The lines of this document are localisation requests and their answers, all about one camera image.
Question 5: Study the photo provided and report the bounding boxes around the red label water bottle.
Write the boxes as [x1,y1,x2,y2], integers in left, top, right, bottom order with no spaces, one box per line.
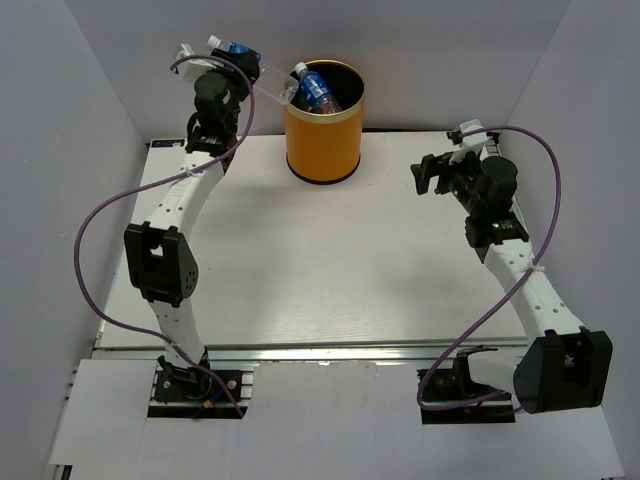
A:
[311,103,342,115]

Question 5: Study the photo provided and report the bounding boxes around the aluminium table frame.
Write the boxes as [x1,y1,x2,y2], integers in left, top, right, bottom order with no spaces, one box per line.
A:
[69,132,571,416]

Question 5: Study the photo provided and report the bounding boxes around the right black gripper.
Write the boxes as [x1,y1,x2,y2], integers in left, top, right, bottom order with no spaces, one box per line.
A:
[410,147,483,216]

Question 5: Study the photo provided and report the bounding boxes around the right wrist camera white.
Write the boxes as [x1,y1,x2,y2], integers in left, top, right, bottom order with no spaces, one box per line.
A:
[448,119,490,165]

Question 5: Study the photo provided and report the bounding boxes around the blue corner sticker left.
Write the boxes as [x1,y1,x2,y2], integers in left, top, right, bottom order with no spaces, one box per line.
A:
[150,139,185,148]

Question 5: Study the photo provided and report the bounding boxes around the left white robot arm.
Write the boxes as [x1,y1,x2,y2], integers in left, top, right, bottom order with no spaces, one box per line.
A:
[124,49,260,399]

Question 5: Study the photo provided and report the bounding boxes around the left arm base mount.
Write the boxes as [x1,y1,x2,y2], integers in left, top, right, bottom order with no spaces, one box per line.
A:
[147,356,251,421]

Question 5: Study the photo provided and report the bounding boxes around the large blue label bottle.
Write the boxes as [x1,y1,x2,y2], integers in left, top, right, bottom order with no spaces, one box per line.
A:
[294,62,342,109]

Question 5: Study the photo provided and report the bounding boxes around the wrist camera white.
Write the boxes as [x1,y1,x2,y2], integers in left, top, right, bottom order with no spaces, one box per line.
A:
[448,119,490,165]
[170,43,221,84]

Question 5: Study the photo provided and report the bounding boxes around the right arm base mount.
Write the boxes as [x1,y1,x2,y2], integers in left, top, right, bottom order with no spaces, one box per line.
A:
[421,368,516,425]

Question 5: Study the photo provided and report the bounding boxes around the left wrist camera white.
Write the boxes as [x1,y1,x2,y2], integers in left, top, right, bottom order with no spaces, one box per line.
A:
[170,43,221,84]

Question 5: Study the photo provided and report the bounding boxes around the orange cylindrical bin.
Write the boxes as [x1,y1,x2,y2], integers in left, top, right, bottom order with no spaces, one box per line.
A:
[284,60,366,185]

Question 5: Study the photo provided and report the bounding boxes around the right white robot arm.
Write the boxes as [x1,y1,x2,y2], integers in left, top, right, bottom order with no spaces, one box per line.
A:
[411,120,613,414]

